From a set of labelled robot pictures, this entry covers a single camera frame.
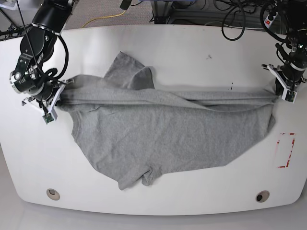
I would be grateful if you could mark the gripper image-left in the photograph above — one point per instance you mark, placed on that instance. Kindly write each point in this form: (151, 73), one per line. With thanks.
(45, 95)

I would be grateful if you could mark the left table cable grommet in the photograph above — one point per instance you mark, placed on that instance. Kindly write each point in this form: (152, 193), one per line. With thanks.
(53, 194)

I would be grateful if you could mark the grey T-shirt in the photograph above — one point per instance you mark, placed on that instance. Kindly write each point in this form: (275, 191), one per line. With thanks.
(128, 130)

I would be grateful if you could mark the right table cable grommet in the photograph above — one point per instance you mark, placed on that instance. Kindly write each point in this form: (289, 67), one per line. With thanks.
(262, 196)

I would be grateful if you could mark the red tape rectangle marking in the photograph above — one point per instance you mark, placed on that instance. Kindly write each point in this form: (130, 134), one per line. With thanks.
(284, 149)

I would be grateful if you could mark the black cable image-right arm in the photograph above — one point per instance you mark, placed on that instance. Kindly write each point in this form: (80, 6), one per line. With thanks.
(237, 8)

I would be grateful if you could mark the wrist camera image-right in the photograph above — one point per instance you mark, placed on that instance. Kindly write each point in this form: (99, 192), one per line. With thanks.
(289, 95)

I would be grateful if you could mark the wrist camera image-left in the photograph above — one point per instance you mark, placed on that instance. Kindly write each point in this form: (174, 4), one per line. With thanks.
(50, 117)

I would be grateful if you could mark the black robot arm image-left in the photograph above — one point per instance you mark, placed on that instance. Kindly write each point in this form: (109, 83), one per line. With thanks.
(37, 47)

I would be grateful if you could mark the table cable grommet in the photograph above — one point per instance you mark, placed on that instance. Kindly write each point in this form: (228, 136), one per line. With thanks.
(53, 194)
(262, 196)

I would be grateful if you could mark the aluminium frame base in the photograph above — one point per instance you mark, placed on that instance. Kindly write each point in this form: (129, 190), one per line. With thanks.
(169, 11)

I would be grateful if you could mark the white power strip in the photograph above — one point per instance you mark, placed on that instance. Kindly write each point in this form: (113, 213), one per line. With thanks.
(270, 19)

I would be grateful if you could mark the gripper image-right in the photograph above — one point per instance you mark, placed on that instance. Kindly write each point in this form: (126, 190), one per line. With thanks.
(287, 77)

